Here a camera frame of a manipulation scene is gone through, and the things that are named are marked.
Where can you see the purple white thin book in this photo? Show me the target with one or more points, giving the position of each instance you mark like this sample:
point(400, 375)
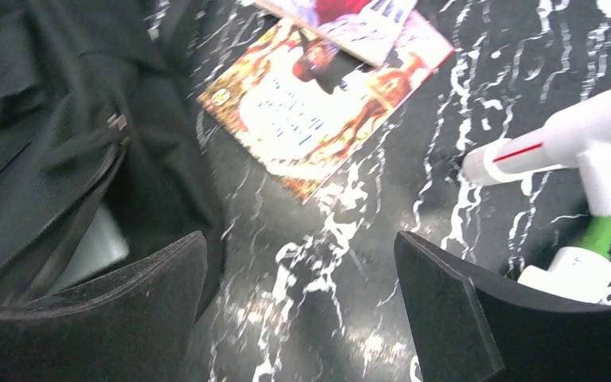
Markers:
point(366, 30)

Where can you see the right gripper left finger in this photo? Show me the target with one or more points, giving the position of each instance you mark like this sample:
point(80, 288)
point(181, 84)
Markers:
point(132, 324)

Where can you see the black student backpack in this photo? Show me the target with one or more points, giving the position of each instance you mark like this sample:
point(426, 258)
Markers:
point(93, 113)

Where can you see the white PVC pipe frame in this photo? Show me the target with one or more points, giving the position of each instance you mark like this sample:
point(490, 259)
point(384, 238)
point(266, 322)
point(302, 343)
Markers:
point(577, 137)

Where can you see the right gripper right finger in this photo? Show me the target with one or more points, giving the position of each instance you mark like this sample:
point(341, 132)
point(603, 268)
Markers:
point(470, 324)

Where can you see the green white pipe fitting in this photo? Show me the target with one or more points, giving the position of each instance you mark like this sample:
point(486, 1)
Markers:
point(580, 272)

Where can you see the white Great Gatsby book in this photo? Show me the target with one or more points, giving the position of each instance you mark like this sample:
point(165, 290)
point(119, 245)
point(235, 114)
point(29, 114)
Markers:
point(102, 246)

